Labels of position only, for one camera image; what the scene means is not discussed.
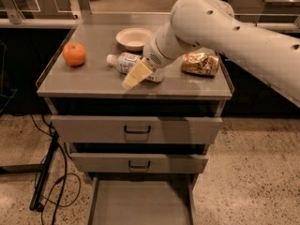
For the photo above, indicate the crushed gold chip bag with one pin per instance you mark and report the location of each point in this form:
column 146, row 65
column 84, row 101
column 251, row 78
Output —
column 200, row 63

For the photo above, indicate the blue label plastic bottle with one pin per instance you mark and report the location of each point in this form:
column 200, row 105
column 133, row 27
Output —
column 125, row 61

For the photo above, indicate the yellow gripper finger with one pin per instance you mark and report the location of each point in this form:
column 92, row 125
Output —
column 139, row 72

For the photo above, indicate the black table leg bar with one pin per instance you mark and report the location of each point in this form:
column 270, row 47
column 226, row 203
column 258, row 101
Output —
column 35, row 204

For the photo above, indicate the bottom grey open drawer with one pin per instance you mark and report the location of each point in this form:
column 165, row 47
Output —
column 155, row 200

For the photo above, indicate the white paper bowl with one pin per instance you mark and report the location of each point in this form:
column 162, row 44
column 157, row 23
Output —
column 133, row 39

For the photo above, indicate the orange fruit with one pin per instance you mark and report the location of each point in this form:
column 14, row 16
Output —
column 74, row 54

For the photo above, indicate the middle grey drawer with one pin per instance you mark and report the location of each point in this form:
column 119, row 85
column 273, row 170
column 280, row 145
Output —
column 138, row 163

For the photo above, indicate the white horizontal rail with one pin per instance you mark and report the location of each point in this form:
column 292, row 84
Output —
column 66, row 24

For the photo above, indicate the top grey drawer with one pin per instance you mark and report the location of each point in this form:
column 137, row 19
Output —
column 134, row 129

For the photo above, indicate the grey drawer cabinet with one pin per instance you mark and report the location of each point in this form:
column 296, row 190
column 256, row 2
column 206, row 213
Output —
column 143, row 146

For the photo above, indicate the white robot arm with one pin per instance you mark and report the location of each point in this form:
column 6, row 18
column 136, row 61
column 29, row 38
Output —
column 271, row 57

